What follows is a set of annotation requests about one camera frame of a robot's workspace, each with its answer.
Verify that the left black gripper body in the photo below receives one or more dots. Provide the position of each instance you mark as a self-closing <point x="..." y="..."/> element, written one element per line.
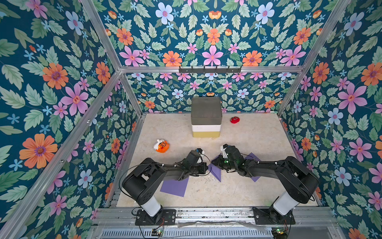
<point x="197" y="169"/>

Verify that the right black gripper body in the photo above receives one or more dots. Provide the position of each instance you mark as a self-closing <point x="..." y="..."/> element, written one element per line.
<point x="217" y="161"/>

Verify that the purple paper square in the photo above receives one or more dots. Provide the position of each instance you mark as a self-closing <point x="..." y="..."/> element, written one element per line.
<point x="174" y="187"/>
<point x="215" y="171"/>
<point x="252" y="156"/>

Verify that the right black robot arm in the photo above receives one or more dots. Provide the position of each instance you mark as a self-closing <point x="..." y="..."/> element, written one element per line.
<point x="299" y="183"/>

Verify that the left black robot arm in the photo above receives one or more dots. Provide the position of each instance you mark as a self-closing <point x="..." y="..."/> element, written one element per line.
<point x="141" y="184"/>

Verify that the orange tiger plush toy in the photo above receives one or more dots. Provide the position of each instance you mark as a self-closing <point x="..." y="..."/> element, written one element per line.
<point x="161" y="146"/>

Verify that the small red toy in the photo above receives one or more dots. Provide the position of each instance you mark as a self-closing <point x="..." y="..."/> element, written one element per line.
<point x="235" y="120"/>

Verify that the grey white yellow stacked box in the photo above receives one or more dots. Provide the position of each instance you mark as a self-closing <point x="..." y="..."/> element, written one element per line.
<point x="206" y="117"/>

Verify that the white ventilation grille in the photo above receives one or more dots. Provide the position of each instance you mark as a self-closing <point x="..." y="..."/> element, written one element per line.
<point x="186" y="233"/>

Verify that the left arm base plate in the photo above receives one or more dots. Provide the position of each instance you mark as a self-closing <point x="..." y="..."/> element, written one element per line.
<point x="165" y="217"/>

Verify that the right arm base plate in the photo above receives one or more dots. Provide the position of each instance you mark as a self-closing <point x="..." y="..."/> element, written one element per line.
<point x="269" y="216"/>

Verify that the grey wall hook rail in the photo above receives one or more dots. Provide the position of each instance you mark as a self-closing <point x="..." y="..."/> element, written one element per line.
<point x="213" y="69"/>

